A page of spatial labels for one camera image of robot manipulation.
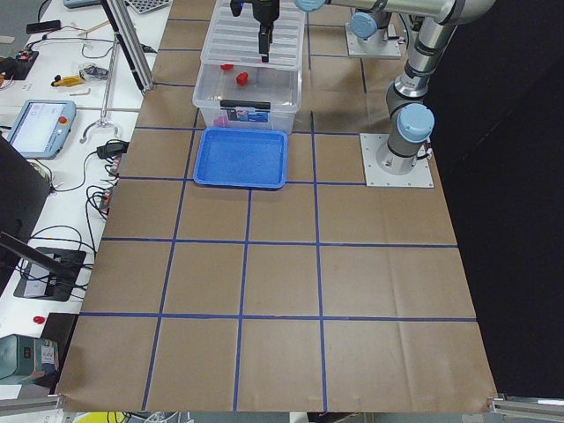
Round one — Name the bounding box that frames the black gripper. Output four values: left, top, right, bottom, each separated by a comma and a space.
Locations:
229, 0, 280, 62

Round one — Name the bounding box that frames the long reach grabber tool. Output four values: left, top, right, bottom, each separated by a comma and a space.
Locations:
79, 36, 120, 144

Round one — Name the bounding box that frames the teach pendant tablet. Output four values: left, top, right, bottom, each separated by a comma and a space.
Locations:
8, 100, 77, 160

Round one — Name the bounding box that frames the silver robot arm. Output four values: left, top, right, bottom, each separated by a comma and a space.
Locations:
330, 1, 494, 175
350, 9, 392, 42

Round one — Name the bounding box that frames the blue plastic tray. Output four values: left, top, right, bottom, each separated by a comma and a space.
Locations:
193, 128, 288, 189

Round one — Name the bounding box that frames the clear plastic box lid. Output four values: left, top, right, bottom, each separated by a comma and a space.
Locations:
201, 1, 306, 71

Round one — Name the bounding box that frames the red block from tray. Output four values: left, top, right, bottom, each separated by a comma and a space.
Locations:
236, 72, 249, 86

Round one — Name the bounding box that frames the aluminium frame post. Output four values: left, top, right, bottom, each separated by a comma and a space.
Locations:
100, 0, 154, 93

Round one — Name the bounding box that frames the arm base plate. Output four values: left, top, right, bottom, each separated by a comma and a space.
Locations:
360, 133, 434, 189
345, 23, 402, 60

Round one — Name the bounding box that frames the yellow black tool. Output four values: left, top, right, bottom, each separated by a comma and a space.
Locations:
51, 75, 85, 87

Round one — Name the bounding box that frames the black monitor stand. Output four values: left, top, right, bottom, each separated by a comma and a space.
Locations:
1, 232, 86, 302

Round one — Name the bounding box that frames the black box latch handle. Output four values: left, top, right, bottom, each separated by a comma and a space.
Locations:
219, 99, 271, 111

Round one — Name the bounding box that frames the clear plastic storage box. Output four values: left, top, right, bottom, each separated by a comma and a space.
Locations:
193, 64, 302, 134

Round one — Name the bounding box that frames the black power adapter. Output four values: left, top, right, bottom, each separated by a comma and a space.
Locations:
96, 139, 130, 160

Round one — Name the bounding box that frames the green electronic device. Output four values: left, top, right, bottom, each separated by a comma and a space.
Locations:
1, 334, 59, 385

